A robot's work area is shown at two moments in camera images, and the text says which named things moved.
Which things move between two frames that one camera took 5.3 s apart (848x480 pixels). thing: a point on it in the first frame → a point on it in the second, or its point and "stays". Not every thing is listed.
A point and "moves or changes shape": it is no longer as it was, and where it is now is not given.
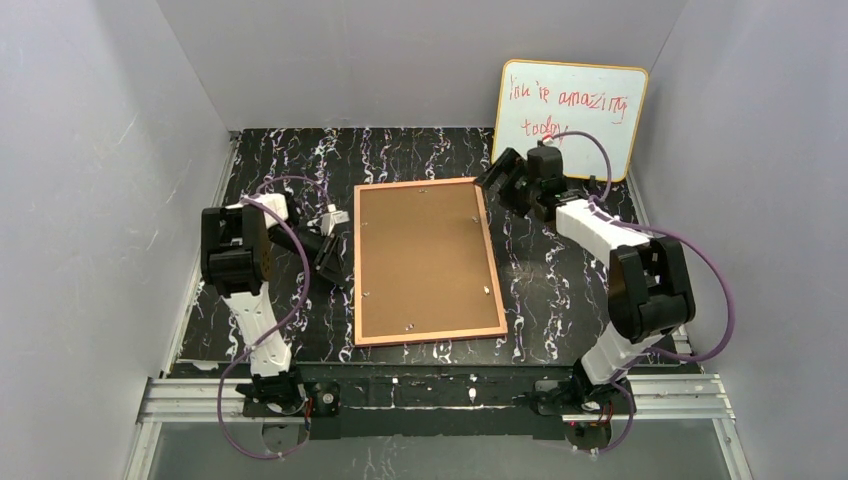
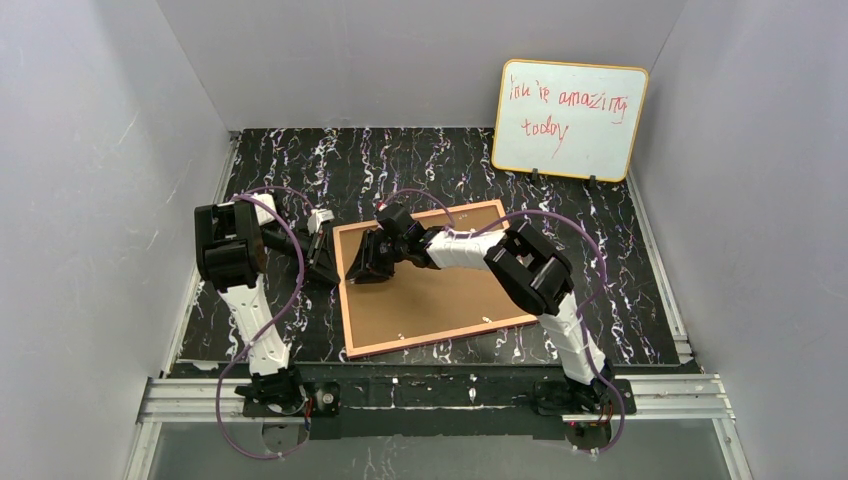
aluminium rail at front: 680,398 stays
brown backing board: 425,263 moves or changes shape
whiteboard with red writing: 542,99 stays
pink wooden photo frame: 425,336 moves or changes shape
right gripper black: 508,183 → 378,254
